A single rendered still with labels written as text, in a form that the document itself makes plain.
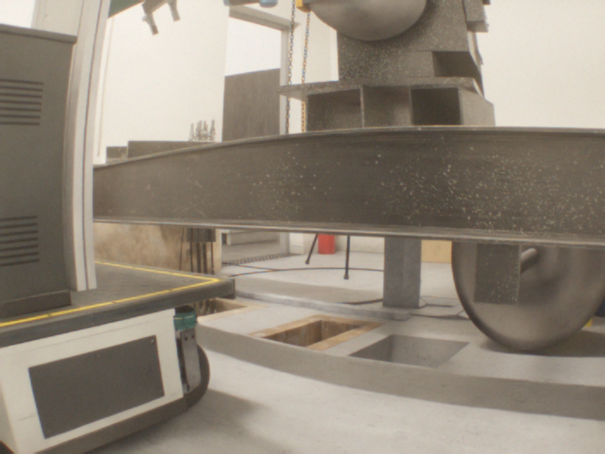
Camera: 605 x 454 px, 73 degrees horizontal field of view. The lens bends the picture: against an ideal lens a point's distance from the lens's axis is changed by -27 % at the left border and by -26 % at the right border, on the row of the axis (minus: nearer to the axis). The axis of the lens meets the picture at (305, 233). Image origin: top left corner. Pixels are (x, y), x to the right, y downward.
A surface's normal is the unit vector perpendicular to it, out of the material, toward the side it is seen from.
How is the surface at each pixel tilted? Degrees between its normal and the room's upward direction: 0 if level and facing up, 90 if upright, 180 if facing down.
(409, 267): 90
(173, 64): 90
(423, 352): 90
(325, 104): 90
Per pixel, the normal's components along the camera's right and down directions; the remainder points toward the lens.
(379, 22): -0.43, 0.07
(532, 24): -0.62, 0.07
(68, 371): 0.87, 0.03
